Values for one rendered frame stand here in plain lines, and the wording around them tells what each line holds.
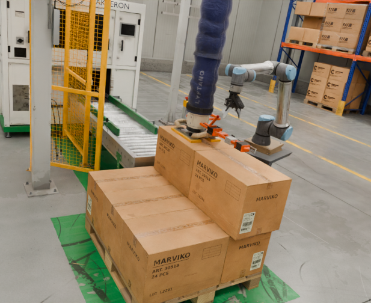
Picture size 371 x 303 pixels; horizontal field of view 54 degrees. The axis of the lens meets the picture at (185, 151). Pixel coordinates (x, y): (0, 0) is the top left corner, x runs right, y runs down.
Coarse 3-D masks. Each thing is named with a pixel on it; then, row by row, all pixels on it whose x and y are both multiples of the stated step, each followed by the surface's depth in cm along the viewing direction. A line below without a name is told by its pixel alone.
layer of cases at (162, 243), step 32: (96, 192) 289; (128, 192) 280; (160, 192) 287; (96, 224) 294; (128, 224) 238; (160, 224) 244; (192, 224) 249; (128, 256) 239; (160, 256) 217; (192, 256) 231; (224, 256) 247; (256, 256) 266; (160, 288) 227; (192, 288) 242
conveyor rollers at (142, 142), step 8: (96, 104) 517; (104, 104) 523; (112, 104) 530; (104, 112) 480; (112, 112) 486; (120, 112) 492; (112, 120) 459; (120, 120) 457; (128, 120) 462; (120, 128) 429; (128, 128) 434; (136, 128) 439; (144, 128) 445; (120, 136) 402; (128, 136) 407; (136, 136) 412; (144, 136) 417; (152, 136) 414; (128, 144) 380; (136, 144) 385; (144, 144) 389; (152, 144) 394; (136, 152) 367; (144, 152) 371; (152, 152) 367
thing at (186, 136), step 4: (172, 128) 311; (176, 128) 310; (180, 128) 306; (176, 132) 305; (180, 132) 302; (184, 136) 294; (188, 136) 293; (188, 140) 289; (192, 140) 288; (196, 140) 289; (200, 140) 291
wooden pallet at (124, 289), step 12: (96, 240) 304; (108, 252) 272; (108, 264) 274; (120, 276) 268; (252, 276) 272; (120, 288) 256; (216, 288) 255; (252, 288) 278; (132, 300) 236; (168, 300) 235; (180, 300) 240; (192, 300) 255; (204, 300) 253
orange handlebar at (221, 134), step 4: (212, 116) 327; (200, 124) 294; (204, 124) 290; (208, 124) 292; (216, 132) 276; (220, 132) 275; (224, 132) 276; (220, 136) 274; (224, 136) 268; (232, 140) 262; (236, 140) 264; (244, 148) 251; (248, 148) 251
